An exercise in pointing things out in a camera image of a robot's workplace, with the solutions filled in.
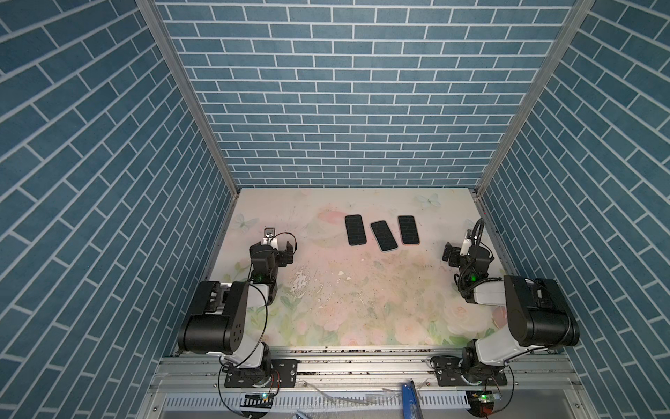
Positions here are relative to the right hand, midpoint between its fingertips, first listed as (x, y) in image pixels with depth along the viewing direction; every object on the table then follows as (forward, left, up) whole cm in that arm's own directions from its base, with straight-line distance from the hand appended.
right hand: (462, 242), depth 94 cm
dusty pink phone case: (+13, +17, -11) cm, 24 cm away
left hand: (-6, +68, +2) cm, 68 cm away
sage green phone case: (+6, +28, -7) cm, 29 cm away
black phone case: (+9, +40, -8) cm, 41 cm away
